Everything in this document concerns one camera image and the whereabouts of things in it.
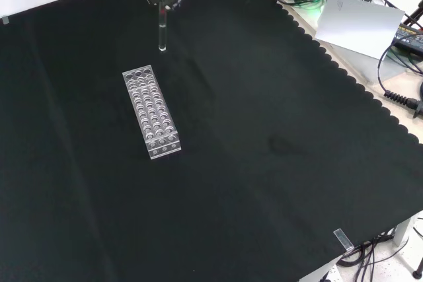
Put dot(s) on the clear tape strip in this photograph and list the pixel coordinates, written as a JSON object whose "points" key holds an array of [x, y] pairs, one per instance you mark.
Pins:
{"points": [[343, 239]]}

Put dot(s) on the clear plastic test tube rack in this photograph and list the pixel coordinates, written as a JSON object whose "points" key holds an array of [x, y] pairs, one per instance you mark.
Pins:
{"points": [[150, 113]]}

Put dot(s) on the pale grey board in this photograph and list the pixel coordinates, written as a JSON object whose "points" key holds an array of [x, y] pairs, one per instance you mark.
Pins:
{"points": [[357, 24]]}

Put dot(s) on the black tripod leg with foot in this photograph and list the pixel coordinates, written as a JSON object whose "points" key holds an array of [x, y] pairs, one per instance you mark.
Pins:
{"points": [[417, 262]]}

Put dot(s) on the black scalloped bench cloth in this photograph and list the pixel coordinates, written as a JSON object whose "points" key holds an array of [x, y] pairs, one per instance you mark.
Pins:
{"points": [[231, 169]]}

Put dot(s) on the clear glass test tube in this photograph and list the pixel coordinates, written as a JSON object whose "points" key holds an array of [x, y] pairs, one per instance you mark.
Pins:
{"points": [[162, 37]]}

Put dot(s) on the white table leg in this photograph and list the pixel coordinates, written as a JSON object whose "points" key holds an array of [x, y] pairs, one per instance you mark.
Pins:
{"points": [[404, 229]]}

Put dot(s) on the black and yellow power adapter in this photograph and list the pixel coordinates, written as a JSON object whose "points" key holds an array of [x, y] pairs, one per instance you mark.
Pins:
{"points": [[409, 39]]}

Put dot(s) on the black and red tripod leg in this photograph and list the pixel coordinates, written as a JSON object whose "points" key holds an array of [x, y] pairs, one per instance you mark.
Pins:
{"points": [[414, 14]]}

